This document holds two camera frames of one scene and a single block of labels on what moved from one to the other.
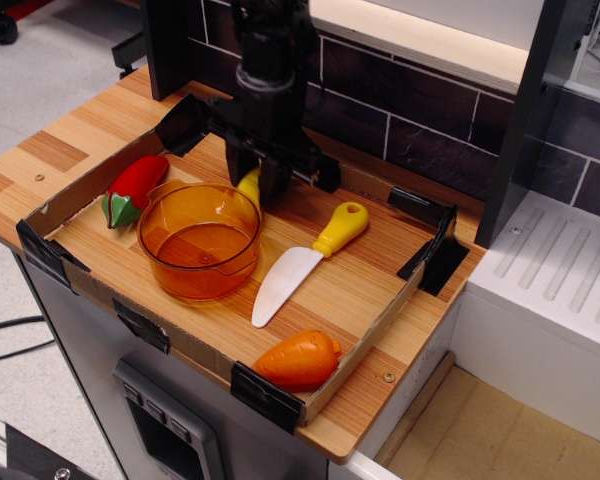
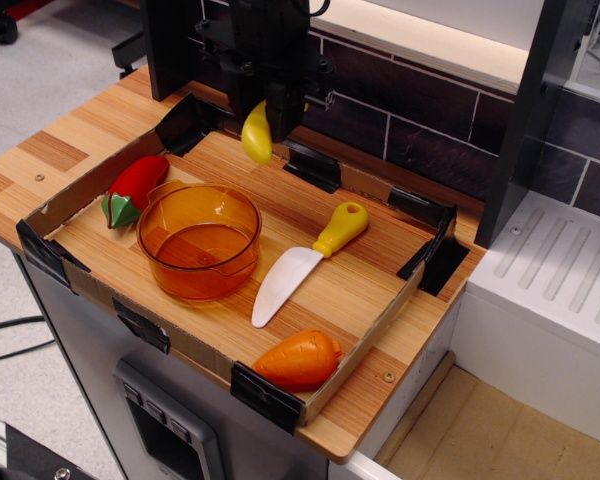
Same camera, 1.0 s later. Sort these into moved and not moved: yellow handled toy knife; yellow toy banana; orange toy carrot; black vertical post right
Moved: yellow toy banana
Not moved: orange toy carrot; black vertical post right; yellow handled toy knife
